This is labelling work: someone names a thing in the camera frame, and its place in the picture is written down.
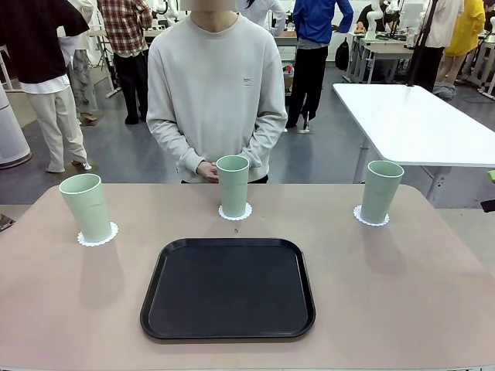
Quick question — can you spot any tall pale green cup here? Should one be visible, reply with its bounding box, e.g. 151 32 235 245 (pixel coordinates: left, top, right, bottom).
360 159 405 224
59 173 113 243
215 155 251 219

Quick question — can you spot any white scalloped paper coaster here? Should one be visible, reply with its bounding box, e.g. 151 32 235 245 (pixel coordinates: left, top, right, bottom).
77 220 120 247
353 204 391 226
218 203 253 222

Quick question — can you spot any person's right forearm grey sleeve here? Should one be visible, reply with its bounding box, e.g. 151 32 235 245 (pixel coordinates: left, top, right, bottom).
146 117 207 175

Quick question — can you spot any person's left forearm grey sleeve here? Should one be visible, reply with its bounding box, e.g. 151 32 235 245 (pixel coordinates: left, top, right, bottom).
241 114 289 170

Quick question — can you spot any person's right hand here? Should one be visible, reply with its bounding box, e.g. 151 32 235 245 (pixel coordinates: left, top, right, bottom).
196 161 220 183

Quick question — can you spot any grey bag on floor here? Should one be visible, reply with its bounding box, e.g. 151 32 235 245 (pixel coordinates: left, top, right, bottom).
432 81 457 102

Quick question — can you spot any white folding table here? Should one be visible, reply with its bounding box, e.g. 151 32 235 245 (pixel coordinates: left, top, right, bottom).
332 82 495 202

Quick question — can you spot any person in yellow coat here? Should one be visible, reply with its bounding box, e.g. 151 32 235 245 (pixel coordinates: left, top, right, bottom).
436 0 486 84

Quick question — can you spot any black tripod pole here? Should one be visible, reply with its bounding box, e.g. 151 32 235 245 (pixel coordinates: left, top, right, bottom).
405 0 442 88

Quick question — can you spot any person in cream top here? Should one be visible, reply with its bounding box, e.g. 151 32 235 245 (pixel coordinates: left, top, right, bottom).
409 0 465 93

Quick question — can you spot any grey background desk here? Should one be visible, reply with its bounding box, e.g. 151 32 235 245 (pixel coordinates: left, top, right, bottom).
350 32 417 84

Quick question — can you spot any black backpack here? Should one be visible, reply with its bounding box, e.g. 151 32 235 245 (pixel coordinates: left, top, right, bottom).
334 37 350 71

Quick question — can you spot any seated person in black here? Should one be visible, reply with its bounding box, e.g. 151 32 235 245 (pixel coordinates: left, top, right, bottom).
355 0 387 34

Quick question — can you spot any person in blue jacket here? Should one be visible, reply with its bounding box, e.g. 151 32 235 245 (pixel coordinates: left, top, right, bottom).
285 0 355 134

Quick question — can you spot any black plastic serving tray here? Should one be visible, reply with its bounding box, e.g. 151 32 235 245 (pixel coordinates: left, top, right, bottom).
139 237 316 343

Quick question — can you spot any person in white shirt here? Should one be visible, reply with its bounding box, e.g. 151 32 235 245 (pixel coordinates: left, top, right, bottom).
236 0 287 36

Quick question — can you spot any person in grey sweatshirt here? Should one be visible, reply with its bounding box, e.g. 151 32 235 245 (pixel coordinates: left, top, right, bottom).
145 11 289 185

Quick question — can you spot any person in plaid shirt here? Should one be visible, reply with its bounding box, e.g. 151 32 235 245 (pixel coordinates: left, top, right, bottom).
96 0 155 125

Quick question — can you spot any person in patterned skirt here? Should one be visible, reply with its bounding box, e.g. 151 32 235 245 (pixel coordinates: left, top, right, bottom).
57 0 100 125

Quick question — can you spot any person in dark shirt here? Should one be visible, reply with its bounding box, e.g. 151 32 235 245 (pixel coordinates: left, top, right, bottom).
0 0 94 174

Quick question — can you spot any white cylindrical air purifier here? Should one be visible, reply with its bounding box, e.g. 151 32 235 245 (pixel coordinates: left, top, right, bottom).
0 83 32 169

